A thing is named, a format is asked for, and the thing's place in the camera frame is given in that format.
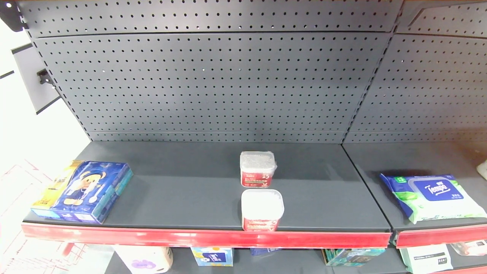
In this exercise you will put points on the white pink pack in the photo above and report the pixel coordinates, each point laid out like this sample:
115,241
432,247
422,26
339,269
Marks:
470,247

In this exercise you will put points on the blue white wet wipes pack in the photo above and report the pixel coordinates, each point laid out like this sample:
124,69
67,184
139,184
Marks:
433,196

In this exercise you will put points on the white purple tissue pack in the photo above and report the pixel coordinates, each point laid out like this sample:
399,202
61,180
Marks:
146,260

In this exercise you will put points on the pink shopping cart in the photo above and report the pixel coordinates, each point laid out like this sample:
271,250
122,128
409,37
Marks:
23,213

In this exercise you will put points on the blue tissue box pack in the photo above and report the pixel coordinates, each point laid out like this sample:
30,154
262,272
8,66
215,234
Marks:
88,190

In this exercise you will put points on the teal green pack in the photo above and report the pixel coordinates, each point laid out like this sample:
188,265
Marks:
352,256

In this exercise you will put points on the black shop shelf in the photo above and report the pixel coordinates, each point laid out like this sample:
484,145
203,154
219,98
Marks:
213,95

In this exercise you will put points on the blue white tissue box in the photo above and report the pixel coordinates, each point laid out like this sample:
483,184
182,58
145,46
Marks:
212,256

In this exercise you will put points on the pale white item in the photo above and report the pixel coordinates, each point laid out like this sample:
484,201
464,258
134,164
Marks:
483,169

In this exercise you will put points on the dark blue pack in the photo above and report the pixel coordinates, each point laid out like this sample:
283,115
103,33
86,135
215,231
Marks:
262,250

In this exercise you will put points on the clear cotton swab box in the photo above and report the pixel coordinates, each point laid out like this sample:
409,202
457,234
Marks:
261,209
257,169

